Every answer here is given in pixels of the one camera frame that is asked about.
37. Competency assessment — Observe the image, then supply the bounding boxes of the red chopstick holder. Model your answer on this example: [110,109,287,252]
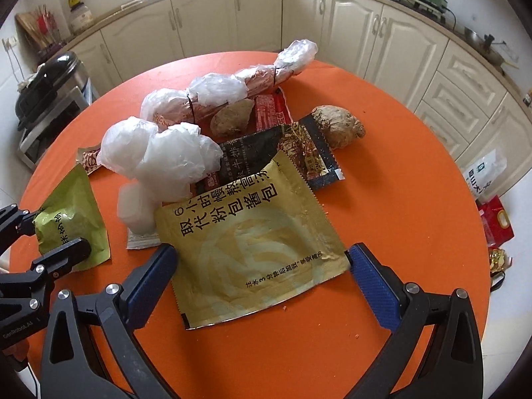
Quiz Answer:
[35,4,59,48]

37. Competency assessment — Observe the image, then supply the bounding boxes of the gold foil sachet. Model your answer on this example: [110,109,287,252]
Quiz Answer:
[154,150,350,331]

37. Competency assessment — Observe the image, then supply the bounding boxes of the plastic wrapped sausage bundle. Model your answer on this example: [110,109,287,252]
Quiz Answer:
[139,39,320,134]

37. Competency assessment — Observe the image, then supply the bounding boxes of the white rice bag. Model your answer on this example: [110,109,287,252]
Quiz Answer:
[463,150,508,200]

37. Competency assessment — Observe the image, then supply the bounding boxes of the black electric grill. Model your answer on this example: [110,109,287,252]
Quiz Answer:
[14,52,89,131]

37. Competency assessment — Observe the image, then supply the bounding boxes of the green snack packet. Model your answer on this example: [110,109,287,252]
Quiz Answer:
[32,164,111,273]

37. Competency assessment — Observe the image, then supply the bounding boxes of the white crumpled plastic bag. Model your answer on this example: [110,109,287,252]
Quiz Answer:
[96,116,225,202]

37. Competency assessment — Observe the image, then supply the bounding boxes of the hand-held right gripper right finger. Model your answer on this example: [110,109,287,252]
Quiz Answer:
[343,242,485,399]

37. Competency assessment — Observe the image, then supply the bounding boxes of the small white plastic cup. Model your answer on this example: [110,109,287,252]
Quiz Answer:
[117,181,163,235]

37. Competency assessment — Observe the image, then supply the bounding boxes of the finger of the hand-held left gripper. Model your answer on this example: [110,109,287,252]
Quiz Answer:
[0,237,93,300]
[0,203,46,258]

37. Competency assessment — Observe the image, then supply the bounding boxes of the cream lower kitchen cabinets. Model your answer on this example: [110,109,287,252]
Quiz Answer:
[62,0,532,198]

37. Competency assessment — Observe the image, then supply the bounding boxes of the clear plastic jar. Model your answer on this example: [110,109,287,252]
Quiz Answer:
[68,4,95,35]

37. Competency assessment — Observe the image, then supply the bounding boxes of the small silver packet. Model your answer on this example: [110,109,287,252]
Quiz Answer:
[126,226,162,251]

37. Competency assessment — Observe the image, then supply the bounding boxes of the black food packet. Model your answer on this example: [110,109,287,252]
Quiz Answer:
[195,114,345,192]

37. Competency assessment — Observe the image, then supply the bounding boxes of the metal storage rack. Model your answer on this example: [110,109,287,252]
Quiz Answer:
[17,85,98,171]

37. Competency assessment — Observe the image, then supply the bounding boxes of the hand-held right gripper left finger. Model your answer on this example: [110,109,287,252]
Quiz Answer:
[39,242,179,399]

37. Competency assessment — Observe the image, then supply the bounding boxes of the chopstick holder with utensils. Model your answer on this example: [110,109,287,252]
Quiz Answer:
[16,10,51,53]

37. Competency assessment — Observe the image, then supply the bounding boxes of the white rag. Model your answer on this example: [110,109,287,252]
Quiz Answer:
[17,63,47,92]

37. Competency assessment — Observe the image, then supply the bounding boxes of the small ginger piece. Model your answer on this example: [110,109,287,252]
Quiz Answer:
[210,99,255,137]

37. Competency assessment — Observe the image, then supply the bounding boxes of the round orange table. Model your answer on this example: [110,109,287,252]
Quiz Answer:
[8,52,491,399]

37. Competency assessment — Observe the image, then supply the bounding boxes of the cream cabinet drawer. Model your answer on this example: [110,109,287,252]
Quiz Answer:
[434,44,508,111]
[422,72,483,136]
[413,100,470,161]

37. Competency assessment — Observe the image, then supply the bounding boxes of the red checkered snack packet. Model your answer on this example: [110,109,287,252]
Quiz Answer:
[76,143,104,175]

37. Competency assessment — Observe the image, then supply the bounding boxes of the red sauce packet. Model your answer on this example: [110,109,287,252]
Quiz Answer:
[253,86,294,136]

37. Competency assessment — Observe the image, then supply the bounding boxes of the large ginger root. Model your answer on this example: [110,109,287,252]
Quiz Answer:
[312,105,366,149]

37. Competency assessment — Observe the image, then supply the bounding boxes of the gold wrapped items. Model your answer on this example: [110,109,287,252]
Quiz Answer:
[488,247,512,277]

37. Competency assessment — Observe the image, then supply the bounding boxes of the red box on floor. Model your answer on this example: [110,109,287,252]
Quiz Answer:
[476,195,516,250]

